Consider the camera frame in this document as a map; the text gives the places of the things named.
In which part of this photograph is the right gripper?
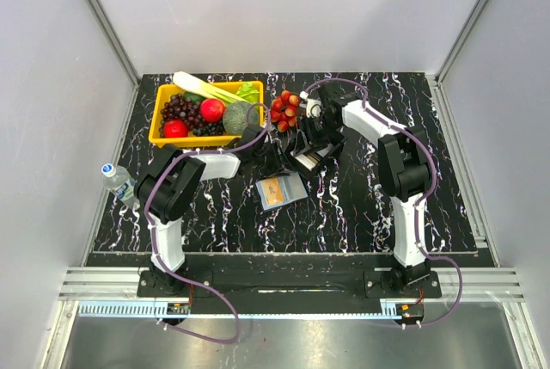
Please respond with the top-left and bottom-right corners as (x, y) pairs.
(293, 114), (340, 158)

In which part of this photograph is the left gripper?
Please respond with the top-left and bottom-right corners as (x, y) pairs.
(252, 140), (296, 179)

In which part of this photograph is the brown credit card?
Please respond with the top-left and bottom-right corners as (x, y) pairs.
(256, 177), (285, 210)

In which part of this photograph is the black card holder wallet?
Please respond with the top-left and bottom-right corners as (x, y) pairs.
(268, 172), (308, 210)

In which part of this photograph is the black card box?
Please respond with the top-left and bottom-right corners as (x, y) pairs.
(287, 138), (345, 181)

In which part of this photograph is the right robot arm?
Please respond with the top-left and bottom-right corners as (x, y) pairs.
(299, 99), (437, 297)

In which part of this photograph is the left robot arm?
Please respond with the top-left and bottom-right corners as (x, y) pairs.
(134, 125), (289, 296)

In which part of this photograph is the red cherry bunch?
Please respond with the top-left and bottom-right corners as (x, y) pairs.
(270, 90), (301, 133)

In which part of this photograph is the green cantaloupe melon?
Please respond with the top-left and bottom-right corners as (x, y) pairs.
(222, 101), (260, 135)

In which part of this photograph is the green lettuce leaf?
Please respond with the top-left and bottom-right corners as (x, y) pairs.
(235, 82), (260, 111)

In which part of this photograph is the red apple upper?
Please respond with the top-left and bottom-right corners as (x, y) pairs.
(199, 98), (225, 123)

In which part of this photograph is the red apple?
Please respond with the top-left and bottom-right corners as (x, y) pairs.
(199, 98), (225, 123)
(162, 120), (188, 138)

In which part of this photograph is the green avocado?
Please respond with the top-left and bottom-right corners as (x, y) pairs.
(183, 92), (205, 104)

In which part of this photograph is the red apple lower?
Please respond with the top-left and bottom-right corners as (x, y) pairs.
(162, 120), (188, 138)

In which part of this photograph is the purple grape bunch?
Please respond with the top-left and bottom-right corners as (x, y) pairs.
(159, 94), (224, 138)

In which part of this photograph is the white green leek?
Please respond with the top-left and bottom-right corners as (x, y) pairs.
(172, 71), (241, 104)

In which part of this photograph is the yellow plastic basket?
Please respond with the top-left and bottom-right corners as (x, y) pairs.
(149, 80), (264, 148)

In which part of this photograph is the plastic water bottle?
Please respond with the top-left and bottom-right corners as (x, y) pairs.
(101, 163), (139, 210)

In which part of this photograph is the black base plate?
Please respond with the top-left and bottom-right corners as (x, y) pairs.
(137, 254), (442, 317)

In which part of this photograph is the aluminium frame rail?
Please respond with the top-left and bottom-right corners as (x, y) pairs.
(59, 268), (525, 303)

